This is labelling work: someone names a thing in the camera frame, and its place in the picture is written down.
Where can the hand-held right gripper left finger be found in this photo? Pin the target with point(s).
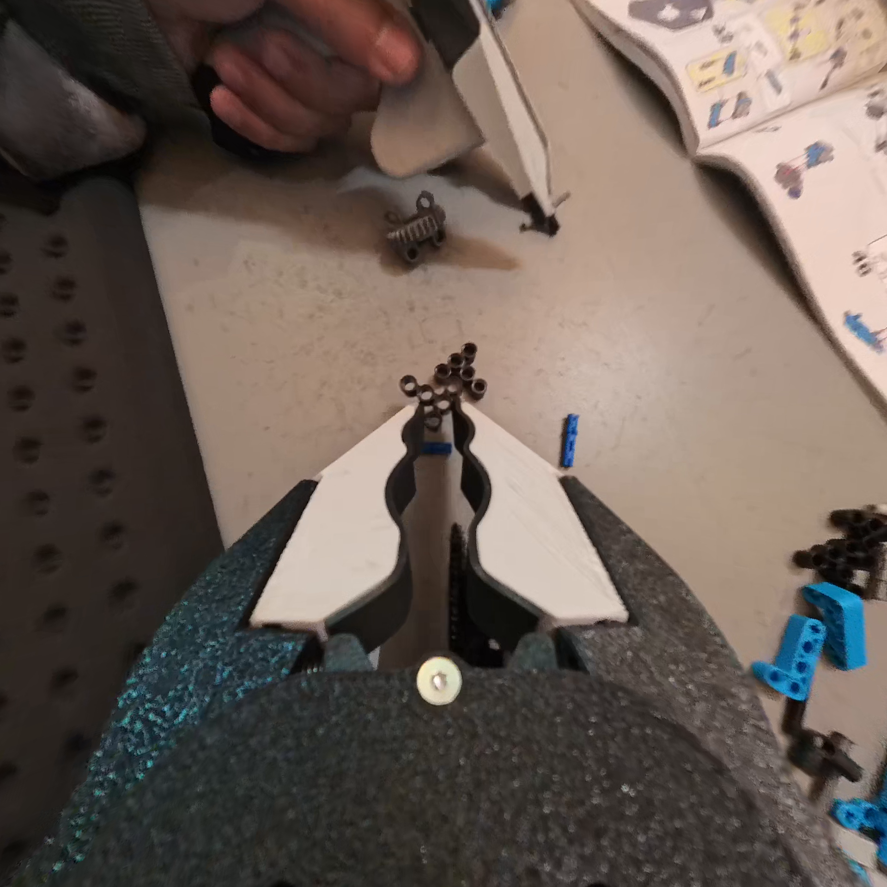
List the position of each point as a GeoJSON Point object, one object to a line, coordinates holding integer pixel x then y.
{"type": "Point", "coordinates": [332, 547]}

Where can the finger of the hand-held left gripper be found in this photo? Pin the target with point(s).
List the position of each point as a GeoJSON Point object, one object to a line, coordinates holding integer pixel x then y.
{"type": "Point", "coordinates": [530, 104]}
{"type": "Point", "coordinates": [495, 118]}

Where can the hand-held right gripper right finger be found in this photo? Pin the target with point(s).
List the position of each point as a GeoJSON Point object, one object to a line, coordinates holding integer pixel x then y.
{"type": "Point", "coordinates": [547, 547]}

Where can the blue connector pin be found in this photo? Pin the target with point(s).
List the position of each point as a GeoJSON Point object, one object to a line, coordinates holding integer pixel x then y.
{"type": "Point", "coordinates": [569, 440]}
{"type": "Point", "coordinates": [436, 449]}

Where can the black connector piece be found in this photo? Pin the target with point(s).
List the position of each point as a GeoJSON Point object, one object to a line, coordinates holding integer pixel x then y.
{"type": "Point", "coordinates": [443, 388]}

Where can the person's left forearm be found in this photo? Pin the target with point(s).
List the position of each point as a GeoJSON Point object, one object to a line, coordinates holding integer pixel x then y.
{"type": "Point", "coordinates": [83, 69]}

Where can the grey desk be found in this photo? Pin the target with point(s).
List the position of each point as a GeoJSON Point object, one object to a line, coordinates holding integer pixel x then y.
{"type": "Point", "coordinates": [312, 312]}

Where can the person's left hand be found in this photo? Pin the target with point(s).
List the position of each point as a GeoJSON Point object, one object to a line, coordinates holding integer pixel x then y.
{"type": "Point", "coordinates": [298, 97]}

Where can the dark grey gear block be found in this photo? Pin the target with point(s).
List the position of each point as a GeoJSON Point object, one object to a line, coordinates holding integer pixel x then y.
{"type": "Point", "coordinates": [414, 232]}

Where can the pile of small building pieces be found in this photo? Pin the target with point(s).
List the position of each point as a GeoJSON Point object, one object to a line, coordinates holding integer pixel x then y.
{"type": "Point", "coordinates": [831, 623]}

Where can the black perforated chair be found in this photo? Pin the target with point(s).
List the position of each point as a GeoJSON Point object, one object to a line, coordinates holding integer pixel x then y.
{"type": "Point", "coordinates": [69, 416]}

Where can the building instruction booklet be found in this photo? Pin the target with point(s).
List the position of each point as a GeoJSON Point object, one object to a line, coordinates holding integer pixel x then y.
{"type": "Point", "coordinates": [818, 229]}

